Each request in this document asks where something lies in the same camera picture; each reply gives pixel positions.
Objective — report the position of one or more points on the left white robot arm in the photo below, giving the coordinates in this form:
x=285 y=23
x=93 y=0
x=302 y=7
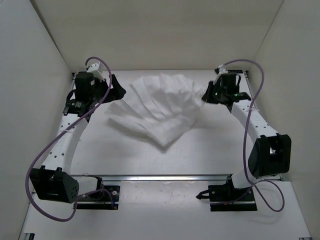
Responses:
x=52 y=181

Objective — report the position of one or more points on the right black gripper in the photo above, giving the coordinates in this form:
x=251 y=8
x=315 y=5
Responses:
x=206 y=97

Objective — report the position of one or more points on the white pleated skirt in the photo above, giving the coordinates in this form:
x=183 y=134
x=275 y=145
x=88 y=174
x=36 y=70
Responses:
x=161 y=107

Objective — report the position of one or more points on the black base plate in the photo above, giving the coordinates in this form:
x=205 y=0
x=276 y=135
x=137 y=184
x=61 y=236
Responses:
x=101 y=200
x=226 y=198

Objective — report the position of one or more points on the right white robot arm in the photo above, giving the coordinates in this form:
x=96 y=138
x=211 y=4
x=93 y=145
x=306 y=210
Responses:
x=271 y=151

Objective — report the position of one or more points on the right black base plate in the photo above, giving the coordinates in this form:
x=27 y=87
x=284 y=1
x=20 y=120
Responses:
x=226 y=198

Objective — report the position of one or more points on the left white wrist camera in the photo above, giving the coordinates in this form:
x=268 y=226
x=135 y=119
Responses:
x=96 y=70

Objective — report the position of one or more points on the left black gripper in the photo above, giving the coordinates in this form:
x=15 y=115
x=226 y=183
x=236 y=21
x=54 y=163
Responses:
x=118 y=91

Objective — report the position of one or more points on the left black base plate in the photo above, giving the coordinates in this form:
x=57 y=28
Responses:
x=101 y=200

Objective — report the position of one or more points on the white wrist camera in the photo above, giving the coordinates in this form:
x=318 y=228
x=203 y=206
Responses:
x=96 y=70
x=221 y=69

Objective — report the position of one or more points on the aluminium front rail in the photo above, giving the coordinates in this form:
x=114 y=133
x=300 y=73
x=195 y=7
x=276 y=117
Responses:
x=165 y=178

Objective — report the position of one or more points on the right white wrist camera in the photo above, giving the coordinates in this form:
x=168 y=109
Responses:
x=221 y=69

